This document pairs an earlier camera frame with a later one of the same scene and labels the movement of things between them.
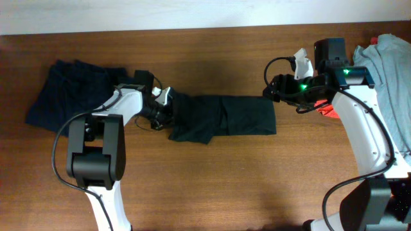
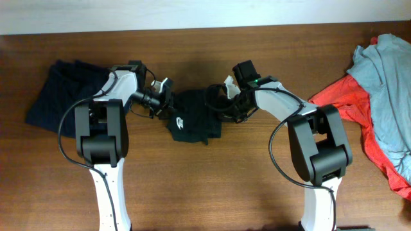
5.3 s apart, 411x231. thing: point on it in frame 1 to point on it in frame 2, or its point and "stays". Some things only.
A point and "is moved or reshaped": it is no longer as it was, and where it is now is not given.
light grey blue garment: (388, 59) stays
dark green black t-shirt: (198, 118) is moved or reshaped
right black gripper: (283, 83) to (222, 111)
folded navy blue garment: (70, 88) stays
